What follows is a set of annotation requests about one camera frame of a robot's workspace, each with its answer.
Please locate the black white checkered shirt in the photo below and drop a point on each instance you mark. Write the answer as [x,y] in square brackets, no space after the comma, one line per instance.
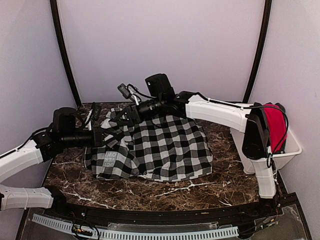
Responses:
[162,149]

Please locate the left black frame post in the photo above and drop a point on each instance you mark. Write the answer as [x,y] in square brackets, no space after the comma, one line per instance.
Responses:
[63,52]

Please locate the red garment in bin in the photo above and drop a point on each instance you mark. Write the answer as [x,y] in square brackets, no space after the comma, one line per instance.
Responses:
[277,127]

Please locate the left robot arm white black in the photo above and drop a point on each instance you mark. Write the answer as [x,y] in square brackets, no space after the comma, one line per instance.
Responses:
[40,148]

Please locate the black frame post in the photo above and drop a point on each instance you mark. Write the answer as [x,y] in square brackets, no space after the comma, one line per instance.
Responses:
[63,52]
[259,50]

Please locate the white slotted cable duct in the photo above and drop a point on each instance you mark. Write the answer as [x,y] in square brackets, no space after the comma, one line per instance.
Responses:
[121,231]

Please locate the white plastic laundry bin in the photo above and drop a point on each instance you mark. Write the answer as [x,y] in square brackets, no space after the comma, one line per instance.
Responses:
[282,155]

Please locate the right black frame post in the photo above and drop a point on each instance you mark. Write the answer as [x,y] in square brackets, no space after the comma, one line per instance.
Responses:
[259,50]

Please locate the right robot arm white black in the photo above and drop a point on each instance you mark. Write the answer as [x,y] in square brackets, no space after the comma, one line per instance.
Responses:
[194,105]

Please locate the black front rail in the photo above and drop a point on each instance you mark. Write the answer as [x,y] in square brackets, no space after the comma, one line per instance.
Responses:
[239,214]

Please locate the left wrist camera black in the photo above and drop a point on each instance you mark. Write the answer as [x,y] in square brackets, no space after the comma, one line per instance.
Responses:
[67,120]

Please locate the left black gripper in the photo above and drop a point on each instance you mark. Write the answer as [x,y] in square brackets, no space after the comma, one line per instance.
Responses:
[98,136]

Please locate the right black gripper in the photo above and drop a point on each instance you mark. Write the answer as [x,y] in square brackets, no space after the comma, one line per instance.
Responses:
[133,114]

